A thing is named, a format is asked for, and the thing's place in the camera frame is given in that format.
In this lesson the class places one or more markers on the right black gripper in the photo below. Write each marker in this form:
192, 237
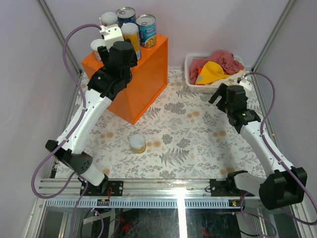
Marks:
221, 91

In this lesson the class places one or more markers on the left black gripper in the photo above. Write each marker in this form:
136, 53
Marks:
102, 50

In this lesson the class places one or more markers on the tall yellow canister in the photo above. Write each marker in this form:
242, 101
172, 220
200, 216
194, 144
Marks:
131, 31

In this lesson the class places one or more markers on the small cup white lid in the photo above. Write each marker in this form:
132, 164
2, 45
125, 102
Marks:
94, 46

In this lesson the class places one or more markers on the blue cup white lid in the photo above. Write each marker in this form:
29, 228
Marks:
108, 19

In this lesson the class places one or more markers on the light blue soup can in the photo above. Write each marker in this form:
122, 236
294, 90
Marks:
147, 30

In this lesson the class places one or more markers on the dark blue tin can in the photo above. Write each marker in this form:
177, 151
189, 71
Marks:
126, 15

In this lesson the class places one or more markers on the yellow can white lid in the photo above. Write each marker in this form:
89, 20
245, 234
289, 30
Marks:
137, 143

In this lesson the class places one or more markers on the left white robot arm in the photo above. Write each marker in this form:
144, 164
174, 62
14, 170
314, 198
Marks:
102, 89

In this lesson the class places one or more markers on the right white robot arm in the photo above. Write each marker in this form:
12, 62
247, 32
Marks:
284, 184

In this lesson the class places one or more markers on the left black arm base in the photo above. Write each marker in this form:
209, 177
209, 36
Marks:
107, 188

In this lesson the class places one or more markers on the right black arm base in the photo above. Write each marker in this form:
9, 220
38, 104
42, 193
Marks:
223, 186

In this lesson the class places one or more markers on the cream printed cloth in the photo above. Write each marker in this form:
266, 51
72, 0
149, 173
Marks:
231, 80

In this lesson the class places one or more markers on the yellow cloth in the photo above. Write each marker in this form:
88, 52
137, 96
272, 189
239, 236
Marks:
210, 73

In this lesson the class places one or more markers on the pink cloth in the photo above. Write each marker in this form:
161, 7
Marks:
223, 58

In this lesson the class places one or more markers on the orange box cabinet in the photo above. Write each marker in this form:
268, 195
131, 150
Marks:
149, 78

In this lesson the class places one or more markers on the white plastic basket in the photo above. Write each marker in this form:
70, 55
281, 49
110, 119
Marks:
193, 87

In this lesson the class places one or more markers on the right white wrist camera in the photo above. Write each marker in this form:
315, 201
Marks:
245, 83

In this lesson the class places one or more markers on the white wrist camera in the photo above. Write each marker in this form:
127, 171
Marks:
111, 35
245, 83

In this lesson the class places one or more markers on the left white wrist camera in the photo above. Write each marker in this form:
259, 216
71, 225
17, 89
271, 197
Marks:
111, 35

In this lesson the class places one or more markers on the aluminium front rail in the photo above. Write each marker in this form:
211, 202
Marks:
149, 193

